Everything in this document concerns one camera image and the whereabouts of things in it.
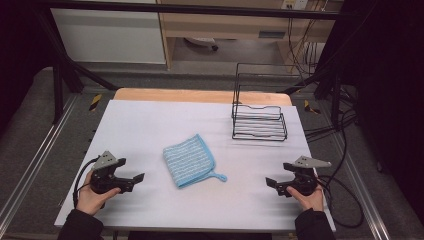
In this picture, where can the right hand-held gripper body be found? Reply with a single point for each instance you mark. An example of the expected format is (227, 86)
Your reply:
(305, 181)

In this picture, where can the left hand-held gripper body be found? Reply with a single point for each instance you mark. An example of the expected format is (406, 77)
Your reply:
(105, 173)

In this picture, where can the blue striped towel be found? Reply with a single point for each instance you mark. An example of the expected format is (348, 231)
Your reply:
(188, 161)

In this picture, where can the person's right hand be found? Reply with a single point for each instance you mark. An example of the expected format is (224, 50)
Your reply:
(311, 201)

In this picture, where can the person's left hand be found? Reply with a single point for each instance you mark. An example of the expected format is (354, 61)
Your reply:
(87, 200)

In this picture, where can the white table mat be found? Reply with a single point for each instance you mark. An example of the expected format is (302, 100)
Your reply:
(143, 133)

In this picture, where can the yellow black tape strip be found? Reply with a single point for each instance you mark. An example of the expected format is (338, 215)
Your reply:
(310, 107)
(95, 102)

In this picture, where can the black metal stand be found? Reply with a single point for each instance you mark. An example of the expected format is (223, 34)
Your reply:
(336, 93)
(58, 83)

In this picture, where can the black curtain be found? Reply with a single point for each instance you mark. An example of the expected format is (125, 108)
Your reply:
(16, 50)
(390, 100)

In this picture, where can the white cabinet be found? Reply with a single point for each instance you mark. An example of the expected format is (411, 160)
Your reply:
(106, 36)

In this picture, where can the white chair base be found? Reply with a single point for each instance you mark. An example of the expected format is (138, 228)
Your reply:
(203, 42)

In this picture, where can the light wooden desk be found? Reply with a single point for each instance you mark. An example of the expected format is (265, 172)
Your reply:
(226, 26)

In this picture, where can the aluminium floor rail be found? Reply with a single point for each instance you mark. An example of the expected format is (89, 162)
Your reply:
(36, 156)
(363, 186)

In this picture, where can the white wall socket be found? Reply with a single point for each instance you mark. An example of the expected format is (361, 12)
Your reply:
(294, 4)

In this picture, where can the black horizontal frame bar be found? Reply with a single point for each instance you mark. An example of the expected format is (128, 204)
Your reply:
(200, 8)

